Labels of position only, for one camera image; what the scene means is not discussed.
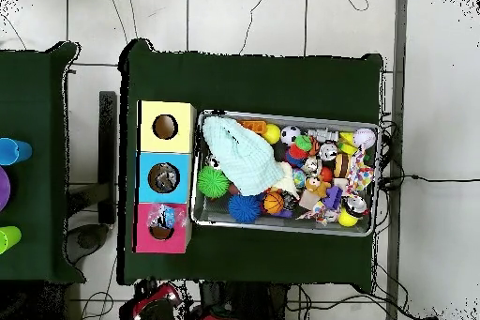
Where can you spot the crushed clear plastic bottle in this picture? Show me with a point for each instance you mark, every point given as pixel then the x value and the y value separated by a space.
pixel 167 215

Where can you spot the clear blue plastic packet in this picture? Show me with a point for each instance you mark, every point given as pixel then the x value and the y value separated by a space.
pixel 165 183

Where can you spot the mint green waffle cloth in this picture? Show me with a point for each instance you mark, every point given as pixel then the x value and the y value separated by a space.
pixel 243 162

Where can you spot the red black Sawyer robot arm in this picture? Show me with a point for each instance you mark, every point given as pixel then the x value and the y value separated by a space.
pixel 217 319

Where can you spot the wooden box with three holes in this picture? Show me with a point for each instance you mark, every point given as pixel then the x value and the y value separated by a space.
pixel 148 145

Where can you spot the dark grey round base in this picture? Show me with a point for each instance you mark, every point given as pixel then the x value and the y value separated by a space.
pixel 88 241

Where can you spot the blue spiky rubber ball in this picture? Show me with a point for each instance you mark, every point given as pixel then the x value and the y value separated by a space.
pixel 244 208

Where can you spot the green spiky rubber ball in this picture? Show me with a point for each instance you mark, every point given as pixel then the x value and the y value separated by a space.
pixel 213 182

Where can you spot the small orange basketball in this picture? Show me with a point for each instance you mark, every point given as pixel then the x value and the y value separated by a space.
pixel 273 203

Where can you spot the black upright panel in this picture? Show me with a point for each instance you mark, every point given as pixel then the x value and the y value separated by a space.
pixel 108 147

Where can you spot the green plastic cup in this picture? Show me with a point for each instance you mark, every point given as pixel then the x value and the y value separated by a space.
pixel 9 238

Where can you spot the brown plush monkey toy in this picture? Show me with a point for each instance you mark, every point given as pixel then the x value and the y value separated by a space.
pixel 318 186

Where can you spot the orange plastic brick toy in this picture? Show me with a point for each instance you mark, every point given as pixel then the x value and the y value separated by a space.
pixel 255 126

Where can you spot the yellow plastic ball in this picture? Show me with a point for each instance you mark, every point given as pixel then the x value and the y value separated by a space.
pixel 272 134

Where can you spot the purple plastic bowl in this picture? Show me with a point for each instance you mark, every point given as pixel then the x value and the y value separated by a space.
pixel 3 188

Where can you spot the small soccer ball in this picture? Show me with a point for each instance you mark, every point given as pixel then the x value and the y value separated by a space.
pixel 290 135

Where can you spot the green spiky creature toy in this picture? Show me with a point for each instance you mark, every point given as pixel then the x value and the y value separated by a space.
pixel 303 143

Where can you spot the blue plastic cup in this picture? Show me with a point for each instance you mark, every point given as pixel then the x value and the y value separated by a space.
pixel 13 151

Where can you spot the dark green tablecloth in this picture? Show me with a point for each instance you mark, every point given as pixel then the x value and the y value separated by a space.
pixel 37 91
pixel 243 83

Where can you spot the white baseball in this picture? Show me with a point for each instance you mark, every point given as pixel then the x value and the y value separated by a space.
pixel 364 138

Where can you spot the grey metal bar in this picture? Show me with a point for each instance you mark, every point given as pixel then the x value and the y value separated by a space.
pixel 400 34

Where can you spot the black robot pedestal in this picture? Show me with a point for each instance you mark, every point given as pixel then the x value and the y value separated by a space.
pixel 255 297

